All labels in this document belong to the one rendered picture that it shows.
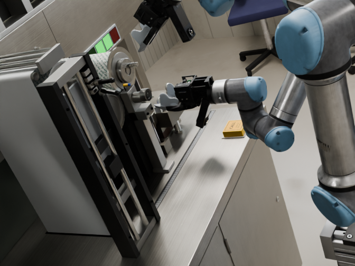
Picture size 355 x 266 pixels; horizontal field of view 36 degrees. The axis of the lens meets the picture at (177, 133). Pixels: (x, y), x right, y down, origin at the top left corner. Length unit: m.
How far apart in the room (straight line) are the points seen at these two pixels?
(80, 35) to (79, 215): 0.75
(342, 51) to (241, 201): 0.82
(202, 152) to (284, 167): 1.41
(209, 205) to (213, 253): 0.14
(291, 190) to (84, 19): 1.48
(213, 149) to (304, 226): 1.07
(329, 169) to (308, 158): 1.94
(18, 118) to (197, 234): 0.57
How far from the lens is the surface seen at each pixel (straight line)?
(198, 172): 1.72
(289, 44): 1.09
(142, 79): 2.71
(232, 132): 1.82
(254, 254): 1.91
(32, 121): 1.47
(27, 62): 1.42
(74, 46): 2.06
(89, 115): 1.39
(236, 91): 1.60
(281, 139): 1.52
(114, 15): 2.29
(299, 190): 2.99
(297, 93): 1.52
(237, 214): 1.77
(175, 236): 1.52
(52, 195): 1.63
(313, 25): 1.06
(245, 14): 4.06
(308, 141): 3.34
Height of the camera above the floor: 1.85
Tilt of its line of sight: 29 degrees down
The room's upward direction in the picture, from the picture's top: 21 degrees counter-clockwise
